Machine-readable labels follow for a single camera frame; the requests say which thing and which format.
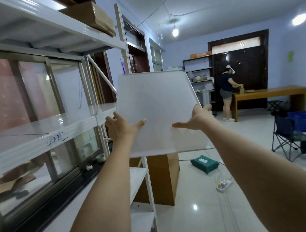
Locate flat orange object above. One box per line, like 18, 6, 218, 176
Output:
189, 51, 213, 59

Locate person's left hand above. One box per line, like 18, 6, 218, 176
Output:
104, 108, 149, 146

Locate person's left forearm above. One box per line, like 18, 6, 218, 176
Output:
46, 136, 147, 232

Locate metal window frame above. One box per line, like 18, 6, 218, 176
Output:
0, 25, 119, 232

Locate green package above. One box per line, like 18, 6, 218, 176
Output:
190, 153, 221, 176

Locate dark wooden door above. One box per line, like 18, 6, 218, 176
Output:
206, 29, 278, 113

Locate person's right forearm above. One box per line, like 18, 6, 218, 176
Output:
200, 108, 306, 232

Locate grey door frame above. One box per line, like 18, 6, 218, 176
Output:
148, 36, 165, 72

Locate round wall lamp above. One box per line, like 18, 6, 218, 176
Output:
291, 13, 306, 27

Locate flat cardboard pieces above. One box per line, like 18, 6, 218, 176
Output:
0, 157, 51, 197

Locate white metal shelving rack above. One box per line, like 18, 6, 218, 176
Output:
0, 0, 159, 232

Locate brown paper wrapped package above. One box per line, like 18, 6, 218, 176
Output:
59, 0, 117, 43

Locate person's right hand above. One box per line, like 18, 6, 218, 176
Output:
170, 102, 216, 135

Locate white power strip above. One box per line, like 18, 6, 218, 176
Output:
215, 178, 233, 193

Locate small dark stool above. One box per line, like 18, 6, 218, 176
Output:
267, 99, 285, 113

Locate ceiling fan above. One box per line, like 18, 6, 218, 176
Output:
157, 6, 214, 29

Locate dark wooden door frame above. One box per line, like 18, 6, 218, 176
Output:
121, 11, 151, 75

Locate wooden desk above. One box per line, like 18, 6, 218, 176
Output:
229, 84, 306, 122

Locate dark folding chair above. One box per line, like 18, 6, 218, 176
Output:
268, 112, 306, 167

